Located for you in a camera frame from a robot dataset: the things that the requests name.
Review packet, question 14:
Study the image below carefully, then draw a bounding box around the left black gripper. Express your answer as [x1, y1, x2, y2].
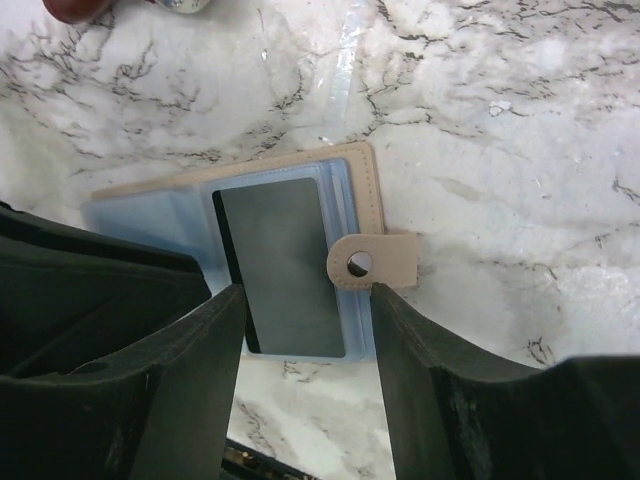
[1, 203, 211, 378]

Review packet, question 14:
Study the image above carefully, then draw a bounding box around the brown metal pipe fitting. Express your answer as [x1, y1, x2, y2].
[42, 0, 210, 24]

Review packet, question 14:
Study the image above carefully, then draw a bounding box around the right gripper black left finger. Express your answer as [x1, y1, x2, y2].
[1, 285, 246, 479]

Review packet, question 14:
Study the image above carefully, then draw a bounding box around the beige card holder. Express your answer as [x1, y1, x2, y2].
[82, 142, 419, 363]

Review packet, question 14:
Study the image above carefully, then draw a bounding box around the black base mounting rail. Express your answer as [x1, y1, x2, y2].
[219, 438, 306, 480]

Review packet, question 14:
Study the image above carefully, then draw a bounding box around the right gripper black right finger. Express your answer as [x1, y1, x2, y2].
[371, 284, 639, 479]

